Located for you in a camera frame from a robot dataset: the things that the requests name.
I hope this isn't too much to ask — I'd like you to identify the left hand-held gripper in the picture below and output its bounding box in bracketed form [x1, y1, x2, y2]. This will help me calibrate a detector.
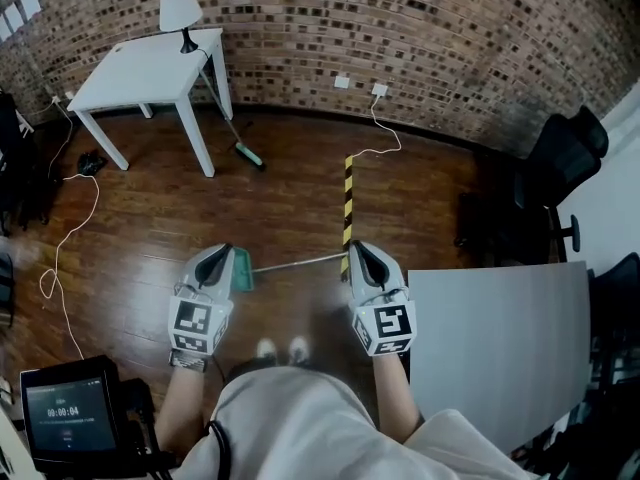
[168, 242, 236, 356]

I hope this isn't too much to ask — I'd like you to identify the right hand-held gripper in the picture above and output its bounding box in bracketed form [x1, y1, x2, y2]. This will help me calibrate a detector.
[347, 240, 418, 357]

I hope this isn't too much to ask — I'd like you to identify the green dustpan with metal handle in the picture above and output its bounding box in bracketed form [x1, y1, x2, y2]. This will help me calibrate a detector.
[231, 246, 351, 293]

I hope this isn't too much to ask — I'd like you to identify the person's right forearm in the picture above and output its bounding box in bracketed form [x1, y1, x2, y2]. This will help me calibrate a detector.
[371, 351, 425, 433]

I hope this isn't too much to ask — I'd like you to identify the person's left forearm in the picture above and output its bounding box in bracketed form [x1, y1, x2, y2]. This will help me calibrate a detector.
[155, 365, 222, 458]

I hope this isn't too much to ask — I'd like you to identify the yellow black striped floor strip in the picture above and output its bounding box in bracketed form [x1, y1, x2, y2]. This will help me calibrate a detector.
[340, 153, 355, 283]

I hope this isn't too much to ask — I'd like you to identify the black equipment stand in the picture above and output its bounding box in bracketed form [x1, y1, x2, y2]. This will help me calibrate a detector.
[0, 89, 54, 232]

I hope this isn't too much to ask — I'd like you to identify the striped wrist band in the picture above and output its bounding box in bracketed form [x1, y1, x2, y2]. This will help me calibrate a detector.
[169, 348, 209, 372]

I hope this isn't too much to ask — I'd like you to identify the person's right white shoe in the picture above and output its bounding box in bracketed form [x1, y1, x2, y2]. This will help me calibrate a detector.
[288, 336, 311, 365]

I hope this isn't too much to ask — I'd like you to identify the grey desk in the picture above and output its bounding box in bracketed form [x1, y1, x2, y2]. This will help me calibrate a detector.
[406, 260, 593, 455]

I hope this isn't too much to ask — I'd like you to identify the person's beige shirt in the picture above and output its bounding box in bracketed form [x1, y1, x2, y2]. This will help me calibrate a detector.
[173, 365, 544, 480]

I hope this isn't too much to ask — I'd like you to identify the black tablet screen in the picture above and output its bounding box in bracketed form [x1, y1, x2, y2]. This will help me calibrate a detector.
[19, 354, 132, 473]

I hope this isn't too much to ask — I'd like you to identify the black bag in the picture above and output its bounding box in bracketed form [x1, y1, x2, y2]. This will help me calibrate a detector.
[76, 150, 109, 177]

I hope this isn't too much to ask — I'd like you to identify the black office chair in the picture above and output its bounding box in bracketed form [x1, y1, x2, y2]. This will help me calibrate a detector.
[453, 104, 611, 265]

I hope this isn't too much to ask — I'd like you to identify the white square table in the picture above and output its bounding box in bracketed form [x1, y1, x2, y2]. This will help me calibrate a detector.
[66, 26, 234, 179]

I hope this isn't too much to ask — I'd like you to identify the white lamp with black base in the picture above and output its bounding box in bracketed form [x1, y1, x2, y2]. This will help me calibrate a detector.
[158, 0, 204, 55]

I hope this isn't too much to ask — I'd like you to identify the long white cable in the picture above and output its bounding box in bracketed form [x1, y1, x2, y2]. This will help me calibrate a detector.
[38, 96, 101, 361]

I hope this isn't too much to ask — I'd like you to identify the green broom with metal handle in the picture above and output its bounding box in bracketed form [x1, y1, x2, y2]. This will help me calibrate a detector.
[201, 69, 267, 173]

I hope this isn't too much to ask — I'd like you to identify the white cable from wall socket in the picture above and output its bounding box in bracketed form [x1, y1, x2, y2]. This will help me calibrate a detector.
[349, 93, 403, 160]

